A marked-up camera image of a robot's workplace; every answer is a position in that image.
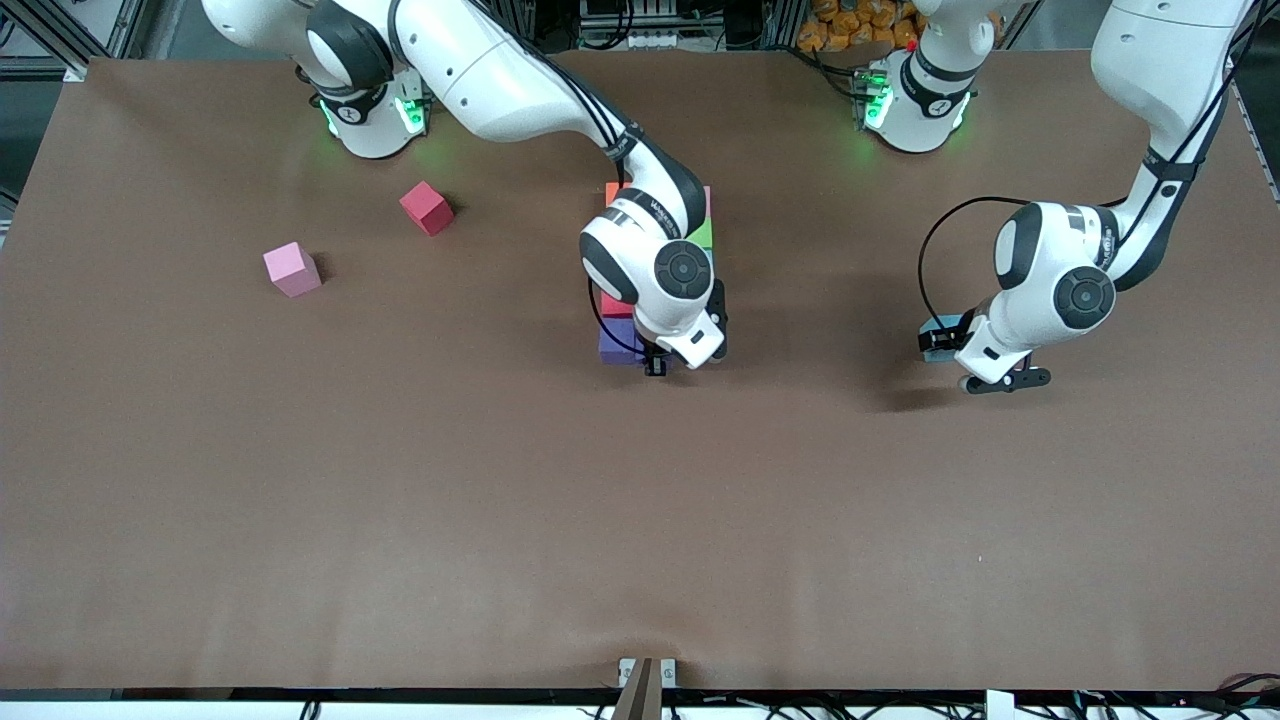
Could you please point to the red foam cube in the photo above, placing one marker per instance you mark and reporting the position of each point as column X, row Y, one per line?
column 615, row 305
column 426, row 208

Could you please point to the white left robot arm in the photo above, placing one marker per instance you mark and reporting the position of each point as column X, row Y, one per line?
column 1150, row 90

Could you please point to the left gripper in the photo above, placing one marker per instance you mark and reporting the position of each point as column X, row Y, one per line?
column 938, row 338

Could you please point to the black right camera mount bracket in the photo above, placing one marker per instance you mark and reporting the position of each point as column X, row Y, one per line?
column 718, row 315

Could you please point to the bag of orange items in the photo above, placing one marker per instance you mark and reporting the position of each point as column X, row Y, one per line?
column 850, row 25

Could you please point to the orange foam cube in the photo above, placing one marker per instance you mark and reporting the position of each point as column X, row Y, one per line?
column 613, row 192

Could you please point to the metal table clamp bracket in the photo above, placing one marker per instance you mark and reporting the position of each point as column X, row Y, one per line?
column 648, row 685

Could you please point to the aluminium frame profile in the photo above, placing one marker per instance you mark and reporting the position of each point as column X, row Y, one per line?
column 73, row 71
column 1250, row 60

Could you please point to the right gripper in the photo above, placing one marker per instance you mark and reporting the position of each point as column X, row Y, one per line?
column 655, row 362

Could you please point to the white power strip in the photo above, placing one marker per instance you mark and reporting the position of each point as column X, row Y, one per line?
column 465, row 42
column 630, row 40

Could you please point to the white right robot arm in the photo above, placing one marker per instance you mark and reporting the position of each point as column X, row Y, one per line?
column 500, row 80

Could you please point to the black left camera mount bracket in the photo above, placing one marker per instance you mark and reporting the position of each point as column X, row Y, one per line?
column 1010, row 382

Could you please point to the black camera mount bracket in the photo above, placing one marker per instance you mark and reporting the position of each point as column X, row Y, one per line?
column 1010, row 382
column 718, row 315

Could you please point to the green foam cube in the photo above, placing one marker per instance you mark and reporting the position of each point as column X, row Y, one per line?
column 703, row 236

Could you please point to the brown paper table cover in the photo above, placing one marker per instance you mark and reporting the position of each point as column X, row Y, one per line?
column 640, row 560

